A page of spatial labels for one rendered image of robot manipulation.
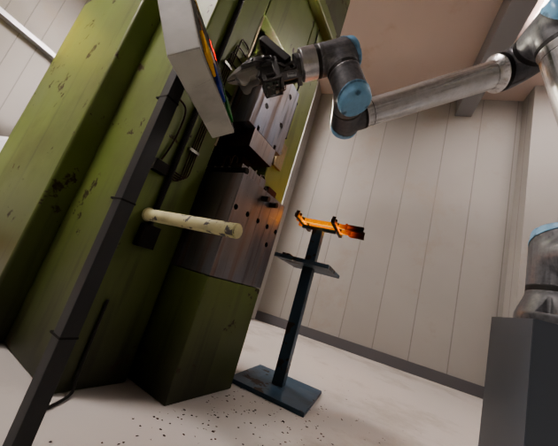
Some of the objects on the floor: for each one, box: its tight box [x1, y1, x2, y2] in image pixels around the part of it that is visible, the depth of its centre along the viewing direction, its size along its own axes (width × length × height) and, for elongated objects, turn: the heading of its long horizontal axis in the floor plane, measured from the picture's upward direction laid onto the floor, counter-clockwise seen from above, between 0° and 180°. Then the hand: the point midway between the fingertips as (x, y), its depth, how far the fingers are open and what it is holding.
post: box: [3, 68, 184, 446], centre depth 71 cm, size 4×4×108 cm
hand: (230, 78), depth 79 cm, fingers closed
